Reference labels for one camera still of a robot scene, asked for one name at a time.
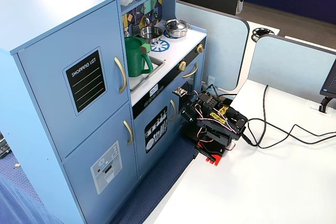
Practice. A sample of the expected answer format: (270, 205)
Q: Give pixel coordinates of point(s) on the steel sink basin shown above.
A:
(157, 62)

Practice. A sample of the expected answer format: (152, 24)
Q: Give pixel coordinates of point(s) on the blue door with shopping list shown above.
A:
(52, 90)

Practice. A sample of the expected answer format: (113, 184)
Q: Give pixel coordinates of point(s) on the steel slotted spatula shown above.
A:
(136, 30)

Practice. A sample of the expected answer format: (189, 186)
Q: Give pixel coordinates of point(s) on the steel toy pot with lid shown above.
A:
(174, 26)

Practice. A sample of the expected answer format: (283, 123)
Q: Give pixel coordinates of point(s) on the red table clamp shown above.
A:
(214, 159)

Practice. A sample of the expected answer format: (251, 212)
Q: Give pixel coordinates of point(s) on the blue oven door with window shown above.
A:
(199, 72)

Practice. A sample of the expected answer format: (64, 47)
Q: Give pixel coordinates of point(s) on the blue door with ice dispenser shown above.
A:
(86, 161)

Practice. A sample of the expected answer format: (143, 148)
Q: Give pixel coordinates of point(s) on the filament spool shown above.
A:
(262, 33)

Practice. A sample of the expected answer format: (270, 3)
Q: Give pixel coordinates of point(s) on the steel slotted spoon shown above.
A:
(126, 34)

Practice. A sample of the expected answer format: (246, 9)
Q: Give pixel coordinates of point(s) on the blue door with dishwasher print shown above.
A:
(140, 155)

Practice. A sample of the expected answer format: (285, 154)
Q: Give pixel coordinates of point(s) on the light blue desk divider panel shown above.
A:
(223, 45)
(288, 64)

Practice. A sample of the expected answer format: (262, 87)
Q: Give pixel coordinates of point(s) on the blue wooden toy kitchen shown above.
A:
(39, 11)

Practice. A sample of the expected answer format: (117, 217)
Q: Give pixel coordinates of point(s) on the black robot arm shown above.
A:
(231, 129)

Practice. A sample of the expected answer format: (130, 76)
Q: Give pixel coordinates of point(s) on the black computer monitor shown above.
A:
(330, 79)

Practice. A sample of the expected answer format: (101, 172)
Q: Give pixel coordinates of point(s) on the black monitor stand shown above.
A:
(325, 103)

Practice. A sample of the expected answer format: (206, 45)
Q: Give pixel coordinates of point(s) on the green plastic pitcher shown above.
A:
(135, 58)

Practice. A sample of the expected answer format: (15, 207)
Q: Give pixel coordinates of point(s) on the gold stove knob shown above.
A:
(182, 65)
(200, 48)

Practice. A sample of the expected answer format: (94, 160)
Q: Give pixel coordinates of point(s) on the steel ladle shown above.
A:
(147, 21)

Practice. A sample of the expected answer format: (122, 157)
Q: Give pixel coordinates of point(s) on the open steel toy pan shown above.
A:
(151, 33)

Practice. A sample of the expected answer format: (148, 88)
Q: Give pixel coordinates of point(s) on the small camera circuit board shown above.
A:
(179, 91)

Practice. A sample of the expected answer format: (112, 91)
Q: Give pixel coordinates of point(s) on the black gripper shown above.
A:
(234, 117)

